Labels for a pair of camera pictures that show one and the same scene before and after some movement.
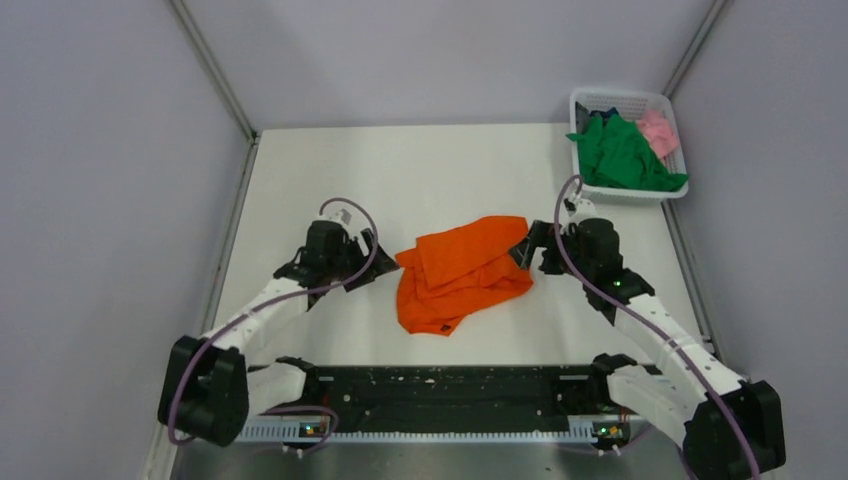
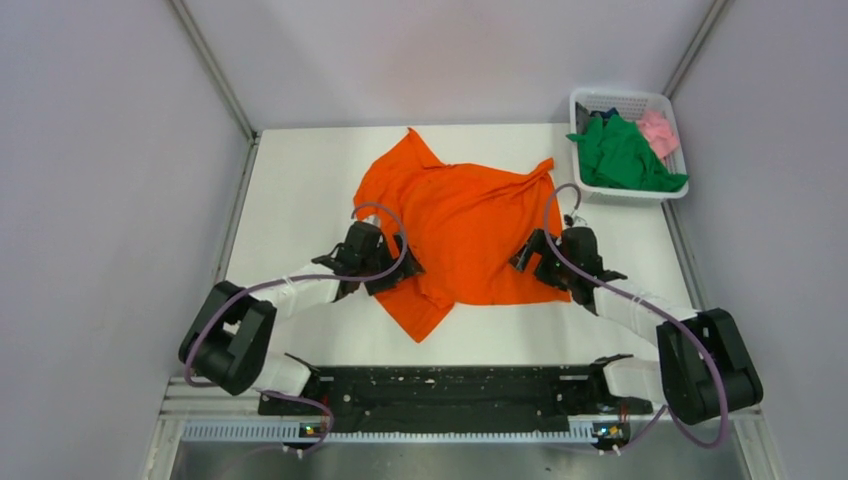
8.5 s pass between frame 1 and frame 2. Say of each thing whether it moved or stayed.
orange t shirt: moved
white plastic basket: stayed
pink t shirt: stayed
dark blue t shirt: stayed
